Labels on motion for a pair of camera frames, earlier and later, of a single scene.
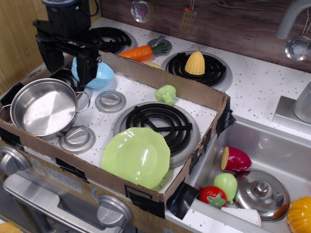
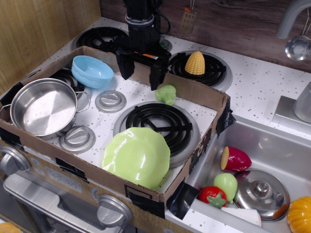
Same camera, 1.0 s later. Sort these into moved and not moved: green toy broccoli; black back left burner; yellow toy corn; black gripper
Moved: black gripper
Not moved: black back left burner; yellow toy corn; green toy broccoli
